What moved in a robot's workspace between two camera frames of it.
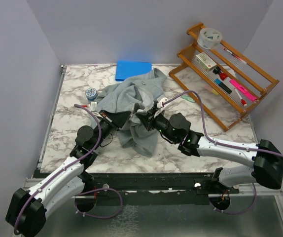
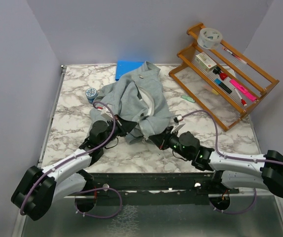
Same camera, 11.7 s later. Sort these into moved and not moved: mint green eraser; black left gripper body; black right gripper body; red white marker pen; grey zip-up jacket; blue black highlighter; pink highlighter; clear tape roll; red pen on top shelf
Moved: grey zip-up jacket; black right gripper body; black left gripper body
Not moved: clear tape roll; red pen on top shelf; mint green eraser; blue black highlighter; red white marker pen; pink highlighter
